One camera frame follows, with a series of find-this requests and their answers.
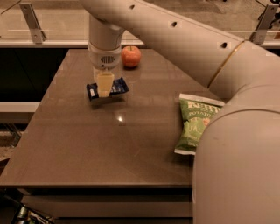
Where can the glass railing panel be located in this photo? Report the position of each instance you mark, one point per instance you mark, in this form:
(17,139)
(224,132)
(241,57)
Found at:
(66,19)

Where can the left metal railing bracket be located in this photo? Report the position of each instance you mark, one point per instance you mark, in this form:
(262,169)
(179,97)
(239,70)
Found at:
(37,34)

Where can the brown table with drawers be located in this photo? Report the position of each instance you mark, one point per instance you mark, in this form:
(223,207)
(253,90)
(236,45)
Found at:
(108,160)

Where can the red apple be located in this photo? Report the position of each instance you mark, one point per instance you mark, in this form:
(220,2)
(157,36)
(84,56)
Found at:
(131,56)

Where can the metal railing bracket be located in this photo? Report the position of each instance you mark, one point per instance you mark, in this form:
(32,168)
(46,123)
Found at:
(37,34)
(266,21)

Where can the green jalapeno chips bag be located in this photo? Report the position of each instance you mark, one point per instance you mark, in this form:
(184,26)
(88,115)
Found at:
(197,112)

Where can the blue rxbar blueberry wrapper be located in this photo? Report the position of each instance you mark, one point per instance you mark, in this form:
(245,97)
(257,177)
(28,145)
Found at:
(118,87)

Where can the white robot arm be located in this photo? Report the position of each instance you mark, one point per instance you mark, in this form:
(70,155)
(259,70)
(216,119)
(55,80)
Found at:
(236,174)

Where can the right metal railing bracket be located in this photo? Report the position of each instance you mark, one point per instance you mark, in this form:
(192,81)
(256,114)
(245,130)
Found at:
(266,21)

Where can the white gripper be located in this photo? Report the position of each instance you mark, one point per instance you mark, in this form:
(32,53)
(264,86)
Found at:
(104,59)

